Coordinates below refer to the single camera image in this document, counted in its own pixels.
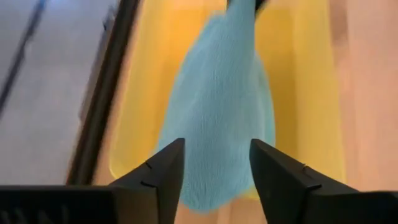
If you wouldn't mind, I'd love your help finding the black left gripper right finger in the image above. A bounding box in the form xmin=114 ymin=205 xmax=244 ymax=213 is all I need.
xmin=249 ymin=139 xmax=398 ymax=224

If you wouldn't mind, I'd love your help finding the yellow translucent plastic bin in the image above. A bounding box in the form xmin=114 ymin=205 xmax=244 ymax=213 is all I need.
xmin=108 ymin=0 xmax=346 ymax=200

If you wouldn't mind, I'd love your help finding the blue microfiber towel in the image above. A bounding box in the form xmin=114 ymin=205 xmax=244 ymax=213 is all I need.
xmin=157 ymin=0 xmax=276 ymax=214

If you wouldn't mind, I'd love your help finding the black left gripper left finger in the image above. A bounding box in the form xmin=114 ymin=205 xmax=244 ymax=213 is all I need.
xmin=0 ymin=138 xmax=186 ymax=224

